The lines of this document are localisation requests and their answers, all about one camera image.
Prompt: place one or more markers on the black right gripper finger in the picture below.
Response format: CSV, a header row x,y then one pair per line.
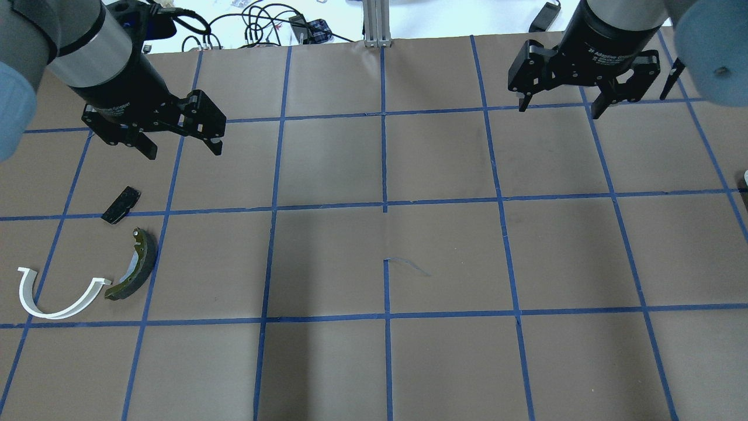
x,y
606,98
525,97

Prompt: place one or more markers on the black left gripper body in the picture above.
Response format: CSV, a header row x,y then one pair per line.
x,y
130,83

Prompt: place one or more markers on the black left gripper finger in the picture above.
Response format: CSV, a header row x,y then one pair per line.
x,y
214,142
141,142

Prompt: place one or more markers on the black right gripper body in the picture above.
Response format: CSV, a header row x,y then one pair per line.
x,y
599,39

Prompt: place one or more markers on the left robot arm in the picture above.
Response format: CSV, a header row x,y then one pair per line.
x,y
97,51

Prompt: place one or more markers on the black power adapter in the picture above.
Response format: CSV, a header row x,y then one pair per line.
x,y
545,17

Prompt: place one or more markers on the black brake pad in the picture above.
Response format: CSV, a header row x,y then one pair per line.
x,y
121,206

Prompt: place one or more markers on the olive green brake shoe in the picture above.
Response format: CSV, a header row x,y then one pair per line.
x,y
140,267

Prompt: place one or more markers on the white curved plastic piece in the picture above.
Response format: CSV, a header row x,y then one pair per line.
x,y
59,303

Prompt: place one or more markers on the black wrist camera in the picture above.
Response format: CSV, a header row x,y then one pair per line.
x,y
143,20

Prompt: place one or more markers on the aluminium frame post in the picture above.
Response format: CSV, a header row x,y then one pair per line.
x,y
376,23

